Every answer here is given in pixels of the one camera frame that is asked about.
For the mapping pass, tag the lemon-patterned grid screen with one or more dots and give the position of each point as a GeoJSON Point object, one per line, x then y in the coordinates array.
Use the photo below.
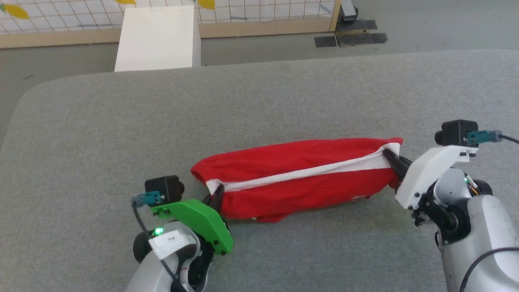
{"type": "Point", "coordinates": [263, 28]}

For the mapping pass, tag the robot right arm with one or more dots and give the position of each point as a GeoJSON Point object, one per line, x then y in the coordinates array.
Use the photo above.
{"type": "Point", "coordinates": [482, 227]}

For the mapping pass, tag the red garment with white stripe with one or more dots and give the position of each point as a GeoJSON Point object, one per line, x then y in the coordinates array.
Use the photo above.
{"type": "Point", "coordinates": [292, 186]}

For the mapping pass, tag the long black floor mat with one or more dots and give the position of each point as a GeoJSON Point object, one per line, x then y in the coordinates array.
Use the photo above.
{"type": "Point", "coordinates": [361, 39]}

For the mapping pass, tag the lemon print grid screen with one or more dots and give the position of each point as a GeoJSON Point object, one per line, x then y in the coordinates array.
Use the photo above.
{"type": "Point", "coordinates": [81, 14]}

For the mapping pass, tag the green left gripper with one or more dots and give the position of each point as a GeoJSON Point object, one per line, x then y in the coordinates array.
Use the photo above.
{"type": "Point", "coordinates": [198, 215]}

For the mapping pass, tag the small black floor mat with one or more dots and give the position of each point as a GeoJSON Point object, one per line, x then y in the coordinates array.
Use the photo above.
{"type": "Point", "coordinates": [325, 41]}

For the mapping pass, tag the grey fabric sofa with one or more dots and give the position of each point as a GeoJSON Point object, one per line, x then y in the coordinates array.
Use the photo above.
{"type": "Point", "coordinates": [259, 105]}

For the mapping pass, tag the metal screen foot bar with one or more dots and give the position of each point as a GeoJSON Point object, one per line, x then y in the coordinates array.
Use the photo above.
{"type": "Point", "coordinates": [348, 10]}

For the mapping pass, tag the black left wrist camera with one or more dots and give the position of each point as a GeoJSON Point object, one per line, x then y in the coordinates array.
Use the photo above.
{"type": "Point", "coordinates": [164, 188]}

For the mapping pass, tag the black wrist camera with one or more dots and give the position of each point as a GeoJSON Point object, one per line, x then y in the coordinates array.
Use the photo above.
{"type": "Point", "coordinates": [456, 132]}
{"type": "Point", "coordinates": [164, 188]}

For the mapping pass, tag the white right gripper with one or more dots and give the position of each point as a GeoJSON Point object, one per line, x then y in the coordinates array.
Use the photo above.
{"type": "Point", "coordinates": [421, 170]}

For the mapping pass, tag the white box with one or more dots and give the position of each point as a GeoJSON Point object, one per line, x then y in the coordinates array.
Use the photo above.
{"type": "Point", "coordinates": [158, 40]}

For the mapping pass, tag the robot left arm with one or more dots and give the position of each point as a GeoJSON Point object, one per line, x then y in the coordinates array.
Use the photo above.
{"type": "Point", "coordinates": [154, 271]}

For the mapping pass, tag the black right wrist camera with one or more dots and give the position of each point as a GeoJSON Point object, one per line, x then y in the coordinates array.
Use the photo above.
{"type": "Point", "coordinates": [456, 132]}

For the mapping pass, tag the black floor mat under foot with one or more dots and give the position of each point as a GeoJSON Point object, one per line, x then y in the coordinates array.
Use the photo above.
{"type": "Point", "coordinates": [359, 24]}

